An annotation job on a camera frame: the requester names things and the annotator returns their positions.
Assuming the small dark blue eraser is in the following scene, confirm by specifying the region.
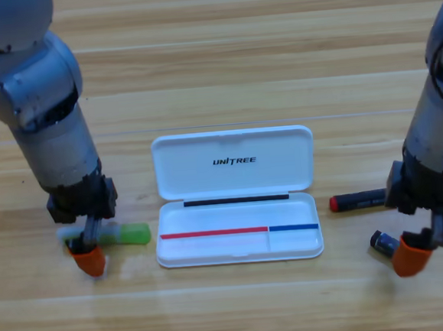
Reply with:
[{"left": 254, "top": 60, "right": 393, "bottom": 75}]
[{"left": 369, "top": 229, "right": 402, "bottom": 259}]

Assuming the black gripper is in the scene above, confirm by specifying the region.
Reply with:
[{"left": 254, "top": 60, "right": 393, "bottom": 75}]
[
  {"left": 44, "top": 169, "right": 124, "bottom": 281},
  {"left": 380, "top": 148, "right": 443, "bottom": 279}
]

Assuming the white Unitree pencil case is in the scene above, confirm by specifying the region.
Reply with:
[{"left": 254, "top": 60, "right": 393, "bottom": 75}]
[{"left": 146, "top": 123, "right": 325, "bottom": 271}]

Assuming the red and black marker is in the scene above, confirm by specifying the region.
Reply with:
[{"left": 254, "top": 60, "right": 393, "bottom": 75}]
[{"left": 328, "top": 187, "right": 389, "bottom": 214}]

